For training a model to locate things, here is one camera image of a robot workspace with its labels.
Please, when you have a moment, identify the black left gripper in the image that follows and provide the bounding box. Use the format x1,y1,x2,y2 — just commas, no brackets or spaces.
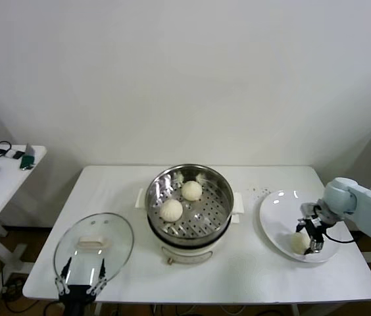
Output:
55,257,107,316

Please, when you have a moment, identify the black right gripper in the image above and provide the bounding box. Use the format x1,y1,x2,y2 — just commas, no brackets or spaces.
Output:
294,217,326,256

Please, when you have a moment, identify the white steamed baozi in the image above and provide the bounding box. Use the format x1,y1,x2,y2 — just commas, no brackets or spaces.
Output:
290,232,312,255
159,199,184,222
181,180,203,201

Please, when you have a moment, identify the glass lid with cream handle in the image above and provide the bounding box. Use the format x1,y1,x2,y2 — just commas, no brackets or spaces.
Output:
53,212,136,288

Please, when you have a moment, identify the perforated stainless steel steamer basket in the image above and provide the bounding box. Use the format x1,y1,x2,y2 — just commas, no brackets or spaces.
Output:
135,163,245,240

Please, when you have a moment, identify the white oval plate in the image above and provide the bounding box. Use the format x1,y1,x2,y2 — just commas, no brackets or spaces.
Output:
259,190,343,263

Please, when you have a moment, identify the white electric cooker pot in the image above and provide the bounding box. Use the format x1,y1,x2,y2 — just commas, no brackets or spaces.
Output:
145,207,241,266

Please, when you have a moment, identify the white side table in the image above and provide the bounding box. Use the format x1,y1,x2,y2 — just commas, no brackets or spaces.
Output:
0,144,47,274

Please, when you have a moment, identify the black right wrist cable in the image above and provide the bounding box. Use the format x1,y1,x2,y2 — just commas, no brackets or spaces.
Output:
322,230,357,245

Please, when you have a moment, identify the black floor cable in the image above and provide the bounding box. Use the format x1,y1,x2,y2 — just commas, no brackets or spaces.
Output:
3,276,26,312

